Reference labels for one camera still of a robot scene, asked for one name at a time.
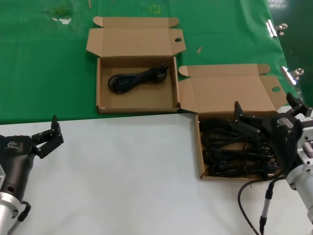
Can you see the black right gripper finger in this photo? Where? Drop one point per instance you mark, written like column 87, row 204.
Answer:
column 300, row 109
column 247, row 123

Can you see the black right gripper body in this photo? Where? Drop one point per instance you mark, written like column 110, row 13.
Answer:
column 284, row 139

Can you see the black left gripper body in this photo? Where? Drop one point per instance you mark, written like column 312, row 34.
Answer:
column 17, row 159

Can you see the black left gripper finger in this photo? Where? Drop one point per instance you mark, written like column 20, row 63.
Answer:
column 52, row 138

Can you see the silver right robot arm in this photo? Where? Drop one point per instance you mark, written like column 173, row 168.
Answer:
column 303, row 193

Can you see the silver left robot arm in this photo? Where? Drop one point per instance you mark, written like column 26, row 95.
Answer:
column 6, row 210

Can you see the shallow open cardboard box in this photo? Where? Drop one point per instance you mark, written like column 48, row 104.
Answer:
column 137, row 41

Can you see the silver metal binder clip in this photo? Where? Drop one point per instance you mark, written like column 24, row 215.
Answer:
column 288, row 74
column 271, row 28

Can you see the green table cloth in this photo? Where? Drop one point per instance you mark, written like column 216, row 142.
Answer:
column 36, row 73

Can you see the short wooden stick piece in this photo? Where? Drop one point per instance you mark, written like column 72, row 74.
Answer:
column 199, row 50

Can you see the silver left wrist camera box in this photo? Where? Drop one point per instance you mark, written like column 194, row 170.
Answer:
column 2, row 175

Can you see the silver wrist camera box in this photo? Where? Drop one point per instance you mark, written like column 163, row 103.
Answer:
column 306, row 139
column 2, row 175

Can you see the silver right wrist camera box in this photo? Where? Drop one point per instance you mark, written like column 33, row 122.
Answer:
column 306, row 139

